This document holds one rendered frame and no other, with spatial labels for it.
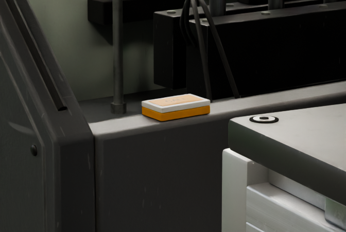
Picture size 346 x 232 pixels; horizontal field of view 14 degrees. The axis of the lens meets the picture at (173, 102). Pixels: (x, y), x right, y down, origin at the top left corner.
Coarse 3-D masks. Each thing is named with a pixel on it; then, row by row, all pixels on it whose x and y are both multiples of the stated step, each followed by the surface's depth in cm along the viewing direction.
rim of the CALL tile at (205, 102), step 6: (174, 96) 116; (144, 102) 114; (150, 102) 114; (192, 102) 114; (198, 102) 114; (204, 102) 115; (150, 108) 114; (156, 108) 113; (162, 108) 112; (168, 108) 113; (174, 108) 113; (180, 108) 113; (186, 108) 114
